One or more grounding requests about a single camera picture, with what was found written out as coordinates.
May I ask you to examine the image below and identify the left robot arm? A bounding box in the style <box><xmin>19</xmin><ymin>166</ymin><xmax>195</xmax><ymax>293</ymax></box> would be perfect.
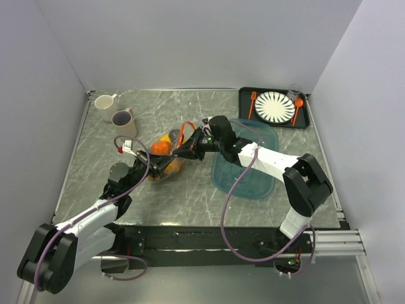
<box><xmin>16</xmin><ymin>151</ymin><xmax>175</xmax><ymax>294</ymax></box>

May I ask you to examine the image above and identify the beige mug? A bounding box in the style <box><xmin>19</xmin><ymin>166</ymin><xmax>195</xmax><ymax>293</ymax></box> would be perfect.
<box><xmin>111</xmin><ymin>108</ymin><xmax>137</xmax><ymax>137</ymax></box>

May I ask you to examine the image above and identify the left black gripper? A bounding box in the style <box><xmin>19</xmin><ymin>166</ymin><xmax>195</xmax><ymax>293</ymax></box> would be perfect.
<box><xmin>124</xmin><ymin>149</ymin><xmax>175</xmax><ymax>194</ymax></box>

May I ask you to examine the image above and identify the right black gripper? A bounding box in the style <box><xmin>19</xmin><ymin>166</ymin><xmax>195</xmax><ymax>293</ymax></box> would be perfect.
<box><xmin>174</xmin><ymin>127</ymin><xmax>225</xmax><ymax>162</ymax></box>

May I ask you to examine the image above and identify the black base frame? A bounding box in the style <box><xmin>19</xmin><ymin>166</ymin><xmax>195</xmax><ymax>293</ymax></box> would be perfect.
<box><xmin>100</xmin><ymin>224</ymin><xmax>315</xmax><ymax>275</ymax></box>

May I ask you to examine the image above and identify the small orange pumpkin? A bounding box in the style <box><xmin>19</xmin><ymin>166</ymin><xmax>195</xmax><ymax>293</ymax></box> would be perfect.
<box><xmin>150</xmin><ymin>141</ymin><xmax>172</xmax><ymax>155</ymax></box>

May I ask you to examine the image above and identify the white mug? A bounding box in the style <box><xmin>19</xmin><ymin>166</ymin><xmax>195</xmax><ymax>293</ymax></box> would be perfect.
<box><xmin>94</xmin><ymin>94</ymin><xmax>118</xmax><ymax>123</ymax></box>

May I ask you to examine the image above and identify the clear drinking glass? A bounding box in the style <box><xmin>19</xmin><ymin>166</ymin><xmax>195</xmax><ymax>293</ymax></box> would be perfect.
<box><xmin>287</xmin><ymin>84</ymin><xmax>302</xmax><ymax>102</ymax></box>

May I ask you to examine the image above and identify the yellow corn cob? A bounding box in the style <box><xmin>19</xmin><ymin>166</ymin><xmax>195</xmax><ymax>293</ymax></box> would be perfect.
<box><xmin>159</xmin><ymin>134</ymin><xmax>171</xmax><ymax>143</ymax></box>

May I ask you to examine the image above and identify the orange plastic spoon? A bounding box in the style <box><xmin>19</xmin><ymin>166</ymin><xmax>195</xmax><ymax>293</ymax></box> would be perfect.
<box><xmin>291</xmin><ymin>98</ymin><xmax>304</xmax><ymax>126</ymax></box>

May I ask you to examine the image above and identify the white striped plate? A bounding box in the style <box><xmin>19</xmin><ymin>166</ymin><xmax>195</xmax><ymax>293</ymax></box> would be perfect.
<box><xmin>254</xmin><ymin>91</ymin><xmax>296</xmax><ymax>124</ymax></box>

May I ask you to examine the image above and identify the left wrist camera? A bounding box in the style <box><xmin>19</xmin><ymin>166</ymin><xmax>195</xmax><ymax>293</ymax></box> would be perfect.
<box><xmin>118</xmin><ymin>139</ymin><xmax>136</xmax><ymax>156</ymax></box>

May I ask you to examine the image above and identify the teal transparent food tray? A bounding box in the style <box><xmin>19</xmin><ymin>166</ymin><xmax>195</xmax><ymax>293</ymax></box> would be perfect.
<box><xmin>211</xmin><ymin>118</ymin><xmax>278</xmax><ymax>199</ymax></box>

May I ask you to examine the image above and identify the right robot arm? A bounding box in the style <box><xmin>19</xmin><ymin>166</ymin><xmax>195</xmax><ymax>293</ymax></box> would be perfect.
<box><xmin>173</xmin><ymin>115</ymin><xmax>333</xmax><ymax>252</ymax></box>

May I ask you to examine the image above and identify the orange plastic fork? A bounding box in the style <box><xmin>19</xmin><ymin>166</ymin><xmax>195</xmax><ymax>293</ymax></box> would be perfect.
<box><xmin>247</xmin><ymin>91</ymin><xmax>257</xmax><ymax>120</ymax></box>

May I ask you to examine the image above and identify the black serving tray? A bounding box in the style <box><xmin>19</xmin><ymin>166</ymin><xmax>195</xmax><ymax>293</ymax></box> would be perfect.
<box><xmin>238</xmin><ymin>87</ymin><xmax>311</xmax><ymax>129</ymax></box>

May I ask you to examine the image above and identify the clear zip top bag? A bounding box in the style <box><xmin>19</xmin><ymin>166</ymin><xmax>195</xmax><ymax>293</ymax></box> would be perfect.
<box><xmin>147</xmin><ymin>122</ymin><xmax>196</xmax><ymax>182</ymax></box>

